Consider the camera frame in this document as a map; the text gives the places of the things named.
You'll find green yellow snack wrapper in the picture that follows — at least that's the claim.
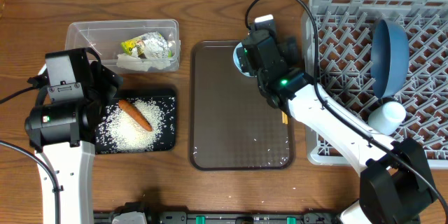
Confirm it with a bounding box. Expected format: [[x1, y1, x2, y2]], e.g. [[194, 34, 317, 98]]
[[120, 31, 173, 60]]

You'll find large blue plate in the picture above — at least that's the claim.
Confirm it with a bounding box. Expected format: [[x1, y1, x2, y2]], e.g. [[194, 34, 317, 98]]
[[370, 19, 410, 99]]

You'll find grey dishwasher rack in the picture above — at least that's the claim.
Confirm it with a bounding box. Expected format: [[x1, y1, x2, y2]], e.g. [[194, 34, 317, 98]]
[[302, 0, 447, 169]]

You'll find orange carrot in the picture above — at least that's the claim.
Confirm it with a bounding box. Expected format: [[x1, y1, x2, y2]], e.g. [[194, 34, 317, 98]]
[[118, 99, 153, 132]]

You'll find clear plastic bin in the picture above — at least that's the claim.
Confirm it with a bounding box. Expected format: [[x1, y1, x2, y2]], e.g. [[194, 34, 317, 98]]
[[65, 19, 181, 74]]

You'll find white rice pile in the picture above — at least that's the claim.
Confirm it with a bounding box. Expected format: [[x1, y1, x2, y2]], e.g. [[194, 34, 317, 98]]
[[97, 97, 176, 153]]

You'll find white tissue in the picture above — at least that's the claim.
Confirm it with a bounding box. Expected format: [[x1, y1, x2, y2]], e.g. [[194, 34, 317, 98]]
[[116, 53, 171, 71]]

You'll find light blue cup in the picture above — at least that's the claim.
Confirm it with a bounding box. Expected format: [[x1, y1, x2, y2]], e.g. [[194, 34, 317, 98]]
[[367, 101, 406, 135]]

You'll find brown serving tray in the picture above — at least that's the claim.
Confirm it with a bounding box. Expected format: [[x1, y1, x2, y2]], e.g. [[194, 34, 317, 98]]
[[189, 41, 295, 171]]

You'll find small light blue bowl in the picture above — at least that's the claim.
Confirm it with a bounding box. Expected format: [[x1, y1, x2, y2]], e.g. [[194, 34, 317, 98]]
[[232, 43, 252, 78]]

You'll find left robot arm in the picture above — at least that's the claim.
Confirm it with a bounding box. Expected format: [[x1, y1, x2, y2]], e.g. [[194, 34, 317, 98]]
[[24, 48, 123, 223]]

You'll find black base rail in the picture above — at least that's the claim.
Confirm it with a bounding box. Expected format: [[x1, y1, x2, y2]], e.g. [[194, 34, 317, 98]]
[[93, 202, 341, 224]]

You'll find black shallow tray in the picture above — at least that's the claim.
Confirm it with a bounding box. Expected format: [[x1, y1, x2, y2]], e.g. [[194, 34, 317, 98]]
[[92, 87, 178, 156]]

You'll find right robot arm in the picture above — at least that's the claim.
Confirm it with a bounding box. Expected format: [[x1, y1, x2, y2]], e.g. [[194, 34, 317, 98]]
[[235, 20, 444, 223]]

